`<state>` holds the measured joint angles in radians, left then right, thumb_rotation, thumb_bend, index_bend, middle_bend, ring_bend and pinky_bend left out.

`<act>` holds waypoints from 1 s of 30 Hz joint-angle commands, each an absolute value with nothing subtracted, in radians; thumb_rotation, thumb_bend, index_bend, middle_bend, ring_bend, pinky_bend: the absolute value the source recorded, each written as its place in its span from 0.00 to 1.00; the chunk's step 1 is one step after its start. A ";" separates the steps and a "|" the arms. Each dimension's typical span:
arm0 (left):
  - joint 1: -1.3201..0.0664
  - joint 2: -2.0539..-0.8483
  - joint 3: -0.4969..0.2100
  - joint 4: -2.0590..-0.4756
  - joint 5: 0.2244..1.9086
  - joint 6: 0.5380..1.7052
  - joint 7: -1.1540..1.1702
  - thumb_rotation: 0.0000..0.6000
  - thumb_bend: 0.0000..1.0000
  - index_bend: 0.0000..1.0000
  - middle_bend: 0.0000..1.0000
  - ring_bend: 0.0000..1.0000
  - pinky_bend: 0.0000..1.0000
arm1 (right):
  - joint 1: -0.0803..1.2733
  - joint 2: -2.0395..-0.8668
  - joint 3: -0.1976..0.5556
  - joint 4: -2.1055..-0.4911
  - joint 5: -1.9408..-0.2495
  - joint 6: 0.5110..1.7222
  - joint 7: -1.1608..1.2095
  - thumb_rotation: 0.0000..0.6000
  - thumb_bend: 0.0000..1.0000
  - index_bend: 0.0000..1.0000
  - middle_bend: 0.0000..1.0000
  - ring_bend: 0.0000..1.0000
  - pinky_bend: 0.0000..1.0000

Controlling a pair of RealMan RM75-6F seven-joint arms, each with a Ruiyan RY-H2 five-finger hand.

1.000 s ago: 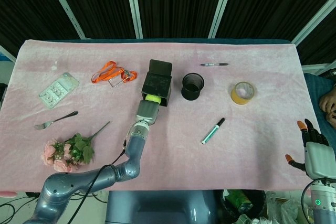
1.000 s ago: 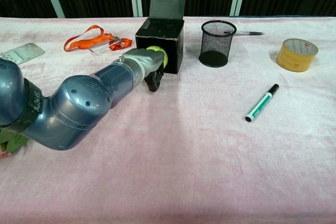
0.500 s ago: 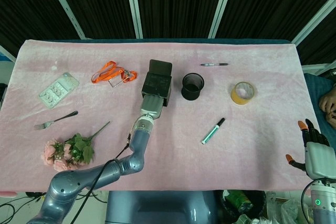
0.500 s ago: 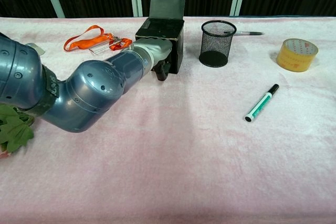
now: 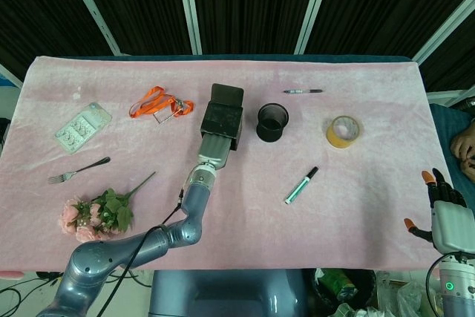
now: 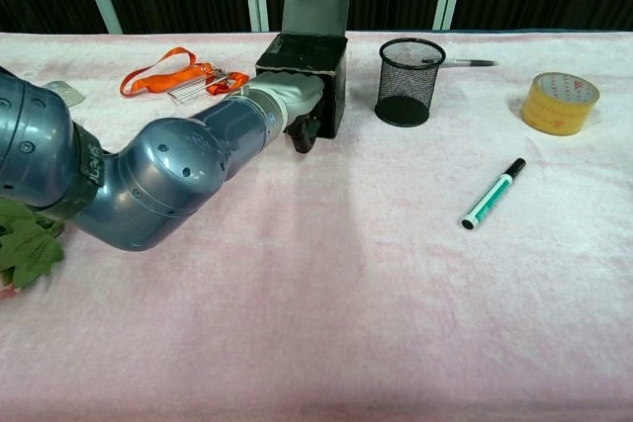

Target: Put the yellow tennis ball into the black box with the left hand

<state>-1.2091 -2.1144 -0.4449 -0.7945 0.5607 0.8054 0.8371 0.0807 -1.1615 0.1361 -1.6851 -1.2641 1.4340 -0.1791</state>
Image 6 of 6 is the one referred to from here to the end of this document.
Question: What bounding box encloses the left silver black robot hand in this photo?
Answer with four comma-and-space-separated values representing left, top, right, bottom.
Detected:
240, 70, 325, 154

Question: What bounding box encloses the clear plastic badge holder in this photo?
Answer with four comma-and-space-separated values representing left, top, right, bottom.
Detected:
166, 76, 219, 104

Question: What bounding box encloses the green white marker pen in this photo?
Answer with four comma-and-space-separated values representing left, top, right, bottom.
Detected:
460, 157, 527, 232

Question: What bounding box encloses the orange lanyard strap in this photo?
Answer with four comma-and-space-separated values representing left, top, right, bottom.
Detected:
119, 46, 251, 98

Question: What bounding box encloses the printed plastic card package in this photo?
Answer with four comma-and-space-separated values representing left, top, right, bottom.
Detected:
46, 79, 86, 108

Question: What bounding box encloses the black mesh pen holder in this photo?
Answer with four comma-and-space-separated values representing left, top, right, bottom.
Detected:
374, 37, 447, 128

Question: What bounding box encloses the yellow packing tape roll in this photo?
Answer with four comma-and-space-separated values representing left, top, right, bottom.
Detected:
519, 71, 601, 137

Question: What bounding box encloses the green artificial leaf plant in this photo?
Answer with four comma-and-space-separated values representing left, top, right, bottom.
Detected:
0, 198, 66, 290

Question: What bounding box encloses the pink plush table cloth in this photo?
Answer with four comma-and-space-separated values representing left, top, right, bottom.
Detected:
0, 29, 633, 422

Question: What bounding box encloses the open black cardboard box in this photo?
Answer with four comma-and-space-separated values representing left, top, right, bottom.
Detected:
254, 0, 350, 140

